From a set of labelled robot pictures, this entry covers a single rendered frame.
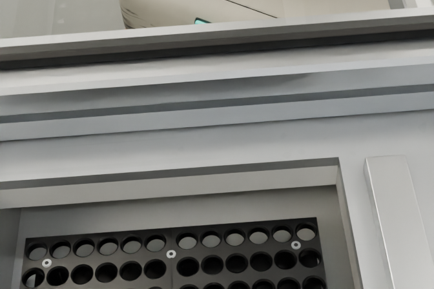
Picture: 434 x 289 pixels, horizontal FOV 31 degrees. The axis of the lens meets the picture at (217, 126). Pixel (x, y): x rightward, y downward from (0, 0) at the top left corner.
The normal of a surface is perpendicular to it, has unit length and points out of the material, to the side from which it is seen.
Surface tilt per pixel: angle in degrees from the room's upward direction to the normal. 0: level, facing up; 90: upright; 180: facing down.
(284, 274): 0
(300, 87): 90
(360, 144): 0
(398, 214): 0
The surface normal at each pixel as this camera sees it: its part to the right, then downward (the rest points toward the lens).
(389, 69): 0.05, 0.77
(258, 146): -0.06, -0.64
